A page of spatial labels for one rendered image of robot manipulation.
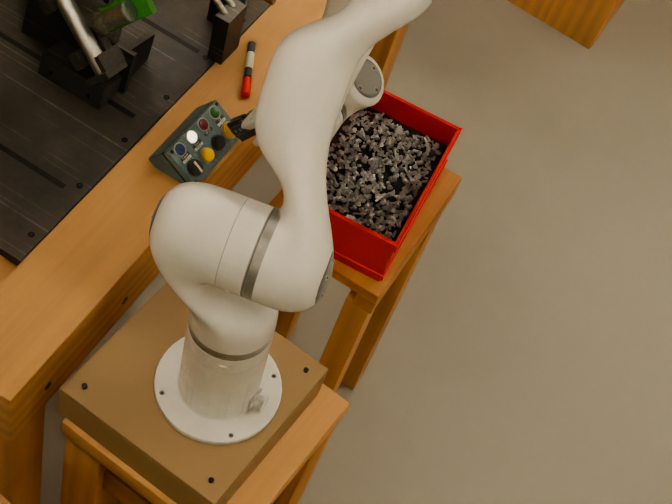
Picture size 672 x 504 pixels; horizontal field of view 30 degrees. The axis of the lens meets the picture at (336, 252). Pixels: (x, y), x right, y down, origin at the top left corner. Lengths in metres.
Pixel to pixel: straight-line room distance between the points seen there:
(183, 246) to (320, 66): 0.27
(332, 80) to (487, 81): 2.24
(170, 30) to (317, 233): 0.91
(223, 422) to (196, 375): 0.11
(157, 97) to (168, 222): 0.72
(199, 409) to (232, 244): 0.39
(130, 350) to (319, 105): 0.57
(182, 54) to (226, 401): 0.76
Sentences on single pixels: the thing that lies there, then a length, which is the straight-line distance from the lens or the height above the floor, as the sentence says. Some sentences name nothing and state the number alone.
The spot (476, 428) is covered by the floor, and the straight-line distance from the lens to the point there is 3.03.
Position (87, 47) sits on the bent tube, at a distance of 2.14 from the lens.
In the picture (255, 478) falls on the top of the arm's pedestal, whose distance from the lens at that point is 1.90.
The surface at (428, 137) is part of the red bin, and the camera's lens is 2.30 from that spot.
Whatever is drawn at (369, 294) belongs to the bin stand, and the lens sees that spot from 2.16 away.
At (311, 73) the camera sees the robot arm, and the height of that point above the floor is 1.50.
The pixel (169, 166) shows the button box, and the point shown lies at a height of 0.92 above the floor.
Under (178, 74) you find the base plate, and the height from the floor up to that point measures 0.90.
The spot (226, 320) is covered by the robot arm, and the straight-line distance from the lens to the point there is 1.61.
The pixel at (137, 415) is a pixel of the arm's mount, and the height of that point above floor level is 0.93.
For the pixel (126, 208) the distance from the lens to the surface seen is 2.05.
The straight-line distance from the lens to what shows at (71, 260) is 1.99.
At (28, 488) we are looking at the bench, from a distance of 2.28.
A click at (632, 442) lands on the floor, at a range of 3.17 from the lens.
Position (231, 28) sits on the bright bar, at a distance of 2.22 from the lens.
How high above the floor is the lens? 2.56
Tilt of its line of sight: 54 degrees down
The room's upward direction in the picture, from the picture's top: 21 degrees clockwise
